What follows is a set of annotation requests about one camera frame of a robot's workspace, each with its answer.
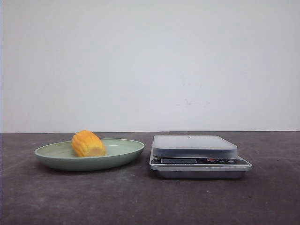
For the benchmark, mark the yellow corn cob piece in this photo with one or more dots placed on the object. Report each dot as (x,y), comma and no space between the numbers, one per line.
(86,144)

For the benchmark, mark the green shallow plate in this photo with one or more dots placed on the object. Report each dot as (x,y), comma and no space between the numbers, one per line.
(60,155)

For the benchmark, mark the silver digital kitchen scale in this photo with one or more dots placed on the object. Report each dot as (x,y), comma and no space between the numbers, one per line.
(196,157)

